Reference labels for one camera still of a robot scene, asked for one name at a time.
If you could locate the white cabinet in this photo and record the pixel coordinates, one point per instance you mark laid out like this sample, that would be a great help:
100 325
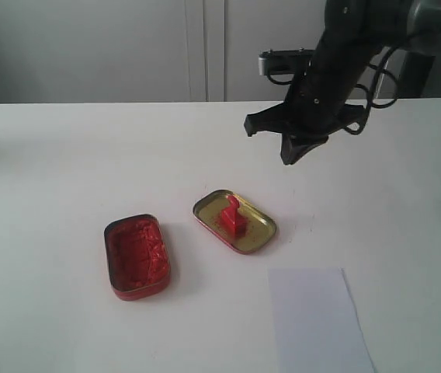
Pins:
147 51

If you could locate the gold tin lid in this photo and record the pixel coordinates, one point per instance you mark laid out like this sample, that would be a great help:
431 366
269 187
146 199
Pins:
261 228

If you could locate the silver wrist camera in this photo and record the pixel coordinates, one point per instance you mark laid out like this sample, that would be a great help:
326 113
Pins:
285 62

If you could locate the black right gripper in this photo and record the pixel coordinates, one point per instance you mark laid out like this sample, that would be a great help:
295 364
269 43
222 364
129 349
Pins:
313 108

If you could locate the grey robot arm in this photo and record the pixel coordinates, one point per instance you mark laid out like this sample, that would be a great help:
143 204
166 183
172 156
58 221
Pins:
392 25

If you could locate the red ink paste tin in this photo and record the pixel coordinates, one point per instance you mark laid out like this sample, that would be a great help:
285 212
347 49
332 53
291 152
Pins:
137 257

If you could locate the white paper sheet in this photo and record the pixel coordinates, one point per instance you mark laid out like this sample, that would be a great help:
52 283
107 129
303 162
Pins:
315 322

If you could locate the dark vertical post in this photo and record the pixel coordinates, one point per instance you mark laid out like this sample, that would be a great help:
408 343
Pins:
413 75

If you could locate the red plastic stamp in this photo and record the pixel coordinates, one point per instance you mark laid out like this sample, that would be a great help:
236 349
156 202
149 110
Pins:
233 220

